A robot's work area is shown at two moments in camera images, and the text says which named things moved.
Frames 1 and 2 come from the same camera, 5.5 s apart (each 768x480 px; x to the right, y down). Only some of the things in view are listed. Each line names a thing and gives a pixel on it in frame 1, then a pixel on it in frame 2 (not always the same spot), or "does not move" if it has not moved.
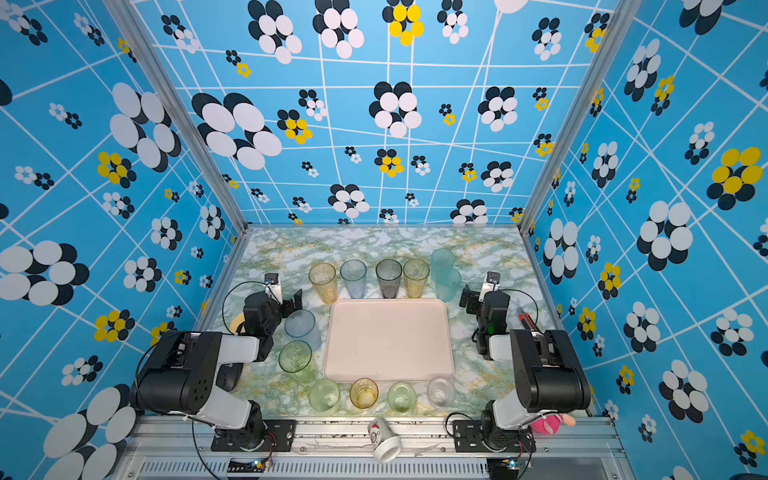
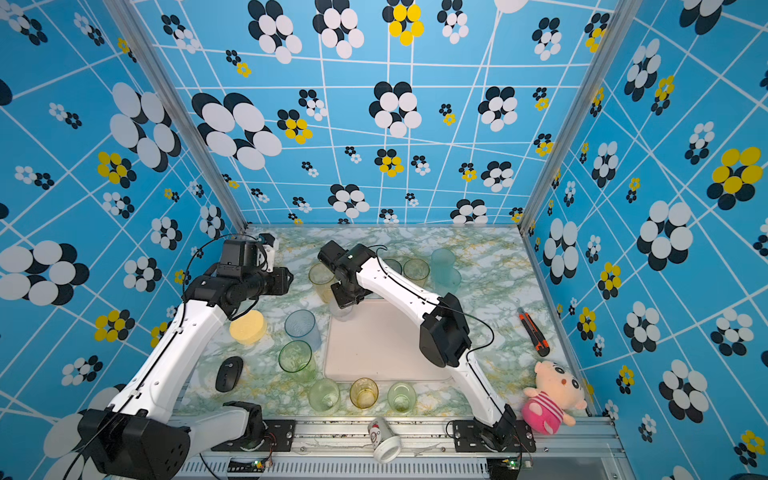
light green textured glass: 401,397 does not move
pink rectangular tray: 389,340 does not move
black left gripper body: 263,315 to 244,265
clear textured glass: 441,391 to 342,314
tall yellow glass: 323,276 does not move
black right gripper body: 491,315 to 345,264
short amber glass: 364,392 does not move
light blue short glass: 300,325 does not move
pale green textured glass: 324,395 does not move
